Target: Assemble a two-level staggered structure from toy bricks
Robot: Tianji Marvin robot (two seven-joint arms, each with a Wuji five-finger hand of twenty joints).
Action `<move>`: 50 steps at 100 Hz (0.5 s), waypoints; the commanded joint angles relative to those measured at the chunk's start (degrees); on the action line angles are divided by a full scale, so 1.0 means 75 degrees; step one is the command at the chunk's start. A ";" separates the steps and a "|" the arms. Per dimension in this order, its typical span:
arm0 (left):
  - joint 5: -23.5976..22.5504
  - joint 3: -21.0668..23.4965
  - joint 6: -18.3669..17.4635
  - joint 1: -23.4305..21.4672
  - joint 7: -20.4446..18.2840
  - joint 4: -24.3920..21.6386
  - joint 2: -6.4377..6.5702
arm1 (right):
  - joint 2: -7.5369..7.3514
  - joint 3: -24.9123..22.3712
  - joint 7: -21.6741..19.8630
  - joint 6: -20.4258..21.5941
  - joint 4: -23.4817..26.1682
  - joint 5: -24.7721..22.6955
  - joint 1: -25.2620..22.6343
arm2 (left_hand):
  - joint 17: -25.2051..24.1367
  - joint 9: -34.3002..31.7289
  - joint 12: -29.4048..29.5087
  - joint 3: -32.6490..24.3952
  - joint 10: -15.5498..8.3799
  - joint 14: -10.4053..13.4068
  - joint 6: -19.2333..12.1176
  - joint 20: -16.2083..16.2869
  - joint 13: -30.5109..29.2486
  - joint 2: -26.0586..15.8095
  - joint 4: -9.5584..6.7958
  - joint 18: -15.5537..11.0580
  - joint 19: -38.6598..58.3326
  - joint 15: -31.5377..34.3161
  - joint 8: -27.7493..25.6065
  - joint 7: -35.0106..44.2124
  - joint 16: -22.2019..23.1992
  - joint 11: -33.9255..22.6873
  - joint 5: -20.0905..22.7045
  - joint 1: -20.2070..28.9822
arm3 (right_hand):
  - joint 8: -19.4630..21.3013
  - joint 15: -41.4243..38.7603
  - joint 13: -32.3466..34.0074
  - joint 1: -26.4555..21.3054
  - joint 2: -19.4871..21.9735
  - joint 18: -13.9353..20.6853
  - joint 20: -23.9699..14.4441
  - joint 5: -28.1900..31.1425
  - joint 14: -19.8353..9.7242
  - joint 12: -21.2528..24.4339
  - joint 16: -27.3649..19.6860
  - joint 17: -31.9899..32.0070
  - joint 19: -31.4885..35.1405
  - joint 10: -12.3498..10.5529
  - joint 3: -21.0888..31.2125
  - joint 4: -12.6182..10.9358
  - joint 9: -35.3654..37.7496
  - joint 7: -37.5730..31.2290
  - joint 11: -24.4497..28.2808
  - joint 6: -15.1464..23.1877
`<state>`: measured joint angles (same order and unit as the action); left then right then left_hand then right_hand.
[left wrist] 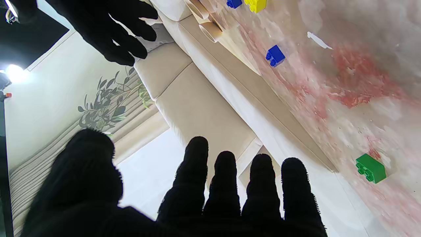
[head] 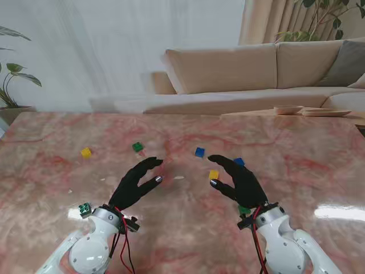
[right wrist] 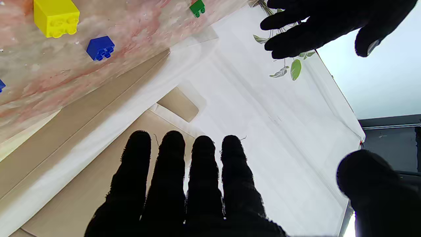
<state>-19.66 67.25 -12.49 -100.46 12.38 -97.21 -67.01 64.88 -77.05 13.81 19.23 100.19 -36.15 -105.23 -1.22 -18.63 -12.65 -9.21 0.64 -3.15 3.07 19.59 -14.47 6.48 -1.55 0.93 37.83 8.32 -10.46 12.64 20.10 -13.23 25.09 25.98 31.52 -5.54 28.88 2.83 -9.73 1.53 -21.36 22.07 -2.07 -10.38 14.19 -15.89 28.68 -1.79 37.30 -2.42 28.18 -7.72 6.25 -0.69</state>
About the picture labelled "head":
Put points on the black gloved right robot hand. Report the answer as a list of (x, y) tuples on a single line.
[(245, 188)]

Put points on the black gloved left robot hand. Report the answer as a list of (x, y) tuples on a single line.
[(128, 188)]

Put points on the green toy brick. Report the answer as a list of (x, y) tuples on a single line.
[(85, 210), (137, 147), (244, 210)]

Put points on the yellow toy brick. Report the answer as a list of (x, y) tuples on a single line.
[(213, 174), (86, 152)]

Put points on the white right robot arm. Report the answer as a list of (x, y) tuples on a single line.
[(279, 245)]

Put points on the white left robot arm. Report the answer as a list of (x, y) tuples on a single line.
[(88, 254)]

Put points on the blue toy brick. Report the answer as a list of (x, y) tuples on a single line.
[(240, 161), (200, 152)]

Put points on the round wooden bowl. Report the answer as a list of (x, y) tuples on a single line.
[(288, 109)]

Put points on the flat wooden plate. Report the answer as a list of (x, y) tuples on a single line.
[(326, 113)]

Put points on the beige fabric sofa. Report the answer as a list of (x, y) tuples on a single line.
[(222, 71)]

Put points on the beige plant pot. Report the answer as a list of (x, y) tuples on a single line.
[(14, 114)]

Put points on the white sheer curtain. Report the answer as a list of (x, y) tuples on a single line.
[(114, 42)]

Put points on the beige sofa cushion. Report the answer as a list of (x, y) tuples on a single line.
[(358, 83)]

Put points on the large-leaf green houseplant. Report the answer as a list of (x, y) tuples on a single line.
[(20, 74)]

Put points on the grey sofa cushion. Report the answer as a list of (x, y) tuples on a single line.
[(345, 65)]

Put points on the beige drape curtain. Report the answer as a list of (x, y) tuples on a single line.
[(262, 23)]

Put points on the tall leafy branch plant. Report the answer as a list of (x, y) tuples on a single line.
[(336, 23)]

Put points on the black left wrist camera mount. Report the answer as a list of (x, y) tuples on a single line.
[(133, 224)]

